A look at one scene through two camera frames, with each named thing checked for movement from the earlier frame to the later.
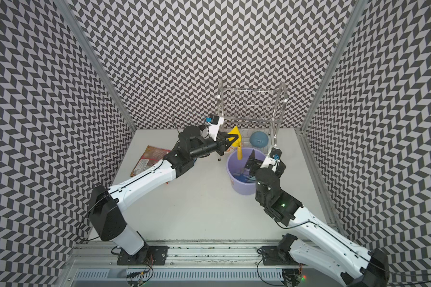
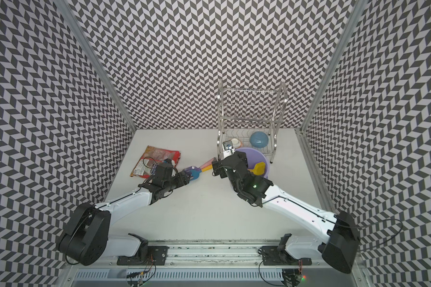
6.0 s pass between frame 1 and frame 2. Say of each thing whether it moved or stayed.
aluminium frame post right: stayed
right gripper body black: moved
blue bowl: stayed
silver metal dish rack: stayed
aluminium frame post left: stayed
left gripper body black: moved
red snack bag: stayed
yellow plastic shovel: moved
